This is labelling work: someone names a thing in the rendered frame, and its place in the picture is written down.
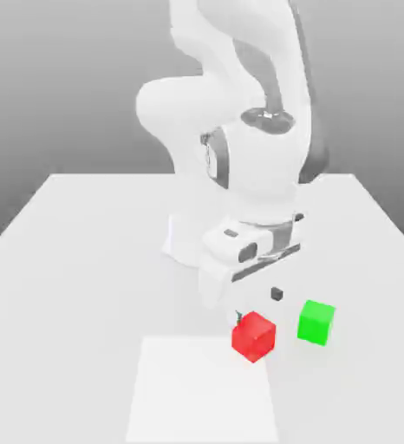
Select small red cube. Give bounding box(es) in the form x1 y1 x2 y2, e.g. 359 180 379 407
231 310 277 364

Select small green cube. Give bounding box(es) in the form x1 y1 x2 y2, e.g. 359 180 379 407
296 299 337 347

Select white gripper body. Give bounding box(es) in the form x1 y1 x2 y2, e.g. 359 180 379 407
197 243 303 310

